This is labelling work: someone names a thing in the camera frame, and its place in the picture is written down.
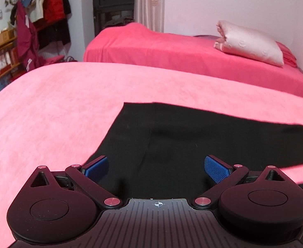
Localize wooden shelf unit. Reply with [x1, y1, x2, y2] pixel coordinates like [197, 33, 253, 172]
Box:
[0, 28, 20, 91]

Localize red bed cover far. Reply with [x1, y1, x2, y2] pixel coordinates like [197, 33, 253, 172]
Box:
[83, 23, 303, 97]

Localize black pants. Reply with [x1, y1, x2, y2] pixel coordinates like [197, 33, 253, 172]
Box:
[92, 103, 303, 200]

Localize red pillow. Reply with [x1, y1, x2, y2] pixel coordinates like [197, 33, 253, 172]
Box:
[277, 42, 298, 68]

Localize hanging clothes on rack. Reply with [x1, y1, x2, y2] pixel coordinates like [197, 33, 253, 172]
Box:
[11, 0, 71, 72]

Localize pink bed blanket near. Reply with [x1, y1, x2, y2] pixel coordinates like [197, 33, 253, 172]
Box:
[0, 62, 303, 247]

